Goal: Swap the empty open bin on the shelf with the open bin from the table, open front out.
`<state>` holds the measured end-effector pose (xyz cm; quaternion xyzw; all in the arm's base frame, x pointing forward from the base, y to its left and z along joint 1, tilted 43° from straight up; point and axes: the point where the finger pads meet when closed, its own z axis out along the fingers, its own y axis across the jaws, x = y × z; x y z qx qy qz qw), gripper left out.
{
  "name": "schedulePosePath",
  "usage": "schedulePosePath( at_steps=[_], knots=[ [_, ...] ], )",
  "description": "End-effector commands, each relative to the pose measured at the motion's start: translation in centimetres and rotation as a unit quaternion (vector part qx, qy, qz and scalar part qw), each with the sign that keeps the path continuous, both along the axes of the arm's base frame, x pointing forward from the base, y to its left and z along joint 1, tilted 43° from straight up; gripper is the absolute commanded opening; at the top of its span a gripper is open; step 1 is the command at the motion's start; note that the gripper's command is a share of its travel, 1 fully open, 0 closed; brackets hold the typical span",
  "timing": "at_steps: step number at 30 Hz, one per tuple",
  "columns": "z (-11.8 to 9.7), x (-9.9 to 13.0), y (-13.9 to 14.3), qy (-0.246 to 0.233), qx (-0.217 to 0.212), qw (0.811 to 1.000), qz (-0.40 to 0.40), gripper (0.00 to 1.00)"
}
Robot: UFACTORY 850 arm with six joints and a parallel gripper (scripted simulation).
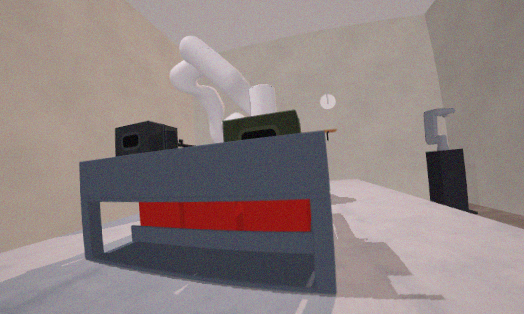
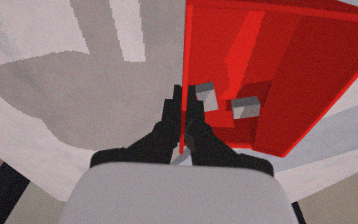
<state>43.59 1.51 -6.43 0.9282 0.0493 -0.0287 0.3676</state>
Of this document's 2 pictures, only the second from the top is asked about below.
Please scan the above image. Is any red bin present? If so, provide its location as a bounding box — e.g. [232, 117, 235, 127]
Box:
[179, 0, 358, 158]

